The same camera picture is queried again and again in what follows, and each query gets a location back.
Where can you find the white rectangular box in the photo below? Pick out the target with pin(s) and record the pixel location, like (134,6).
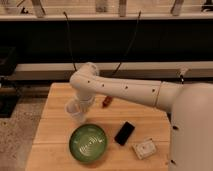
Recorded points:
(145,149)

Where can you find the black smartphone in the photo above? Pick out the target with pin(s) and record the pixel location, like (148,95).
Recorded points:
(124,133)

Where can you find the black equipment left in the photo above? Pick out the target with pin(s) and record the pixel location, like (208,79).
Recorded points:
(8,63)

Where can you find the brown snack bar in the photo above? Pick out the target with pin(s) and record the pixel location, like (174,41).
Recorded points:
(107,101)

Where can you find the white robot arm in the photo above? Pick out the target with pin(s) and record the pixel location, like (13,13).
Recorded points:
(190,107)

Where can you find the green ceramic bowl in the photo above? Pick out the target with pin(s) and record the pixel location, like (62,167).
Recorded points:
(88,143)

